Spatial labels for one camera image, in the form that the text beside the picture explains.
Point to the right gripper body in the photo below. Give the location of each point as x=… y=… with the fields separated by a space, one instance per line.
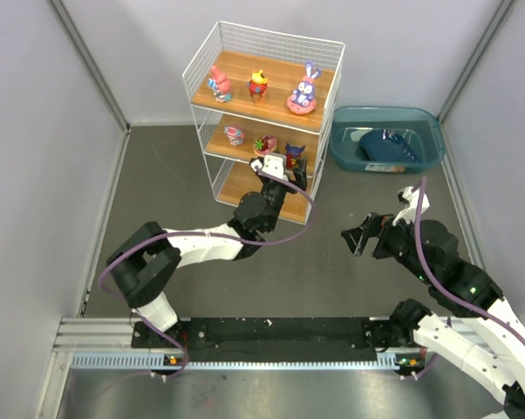
x=379 y=236

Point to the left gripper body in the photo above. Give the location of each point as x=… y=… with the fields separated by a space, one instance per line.
x=282 y=182

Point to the navy bird toy red hat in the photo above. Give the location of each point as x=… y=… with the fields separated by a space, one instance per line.
x=293 y=154

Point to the pink bear donut toy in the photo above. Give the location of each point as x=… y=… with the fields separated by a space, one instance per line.
x=265 y=145

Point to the pink toy with goggles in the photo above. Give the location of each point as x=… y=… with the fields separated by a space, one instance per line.
x=235 y=135

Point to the purple bunny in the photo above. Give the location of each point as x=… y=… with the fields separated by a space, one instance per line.
x=303 y=98

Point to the yellow bear ice cream cone toy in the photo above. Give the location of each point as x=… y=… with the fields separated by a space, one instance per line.
x=257 y=86

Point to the pink rabbit toy blue bow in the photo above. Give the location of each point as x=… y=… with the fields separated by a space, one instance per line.
x=220 y=85

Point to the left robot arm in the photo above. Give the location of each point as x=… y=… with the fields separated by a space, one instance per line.
x=143 y=265

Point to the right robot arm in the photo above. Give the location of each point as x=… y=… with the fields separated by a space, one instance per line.
x=430 y=252

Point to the dark blue pouch in bin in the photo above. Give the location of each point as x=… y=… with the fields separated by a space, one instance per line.
x=387 y=146

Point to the teal plastic bin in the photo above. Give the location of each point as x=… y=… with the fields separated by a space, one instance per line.
x=420 y=129

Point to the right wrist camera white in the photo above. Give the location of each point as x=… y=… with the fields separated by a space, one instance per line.
x=413 y=203

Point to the white wire wooden shelf rack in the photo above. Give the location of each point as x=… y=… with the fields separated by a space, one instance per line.
x=238 y=50

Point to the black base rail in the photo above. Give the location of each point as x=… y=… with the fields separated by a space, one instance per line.
x=274 y=340

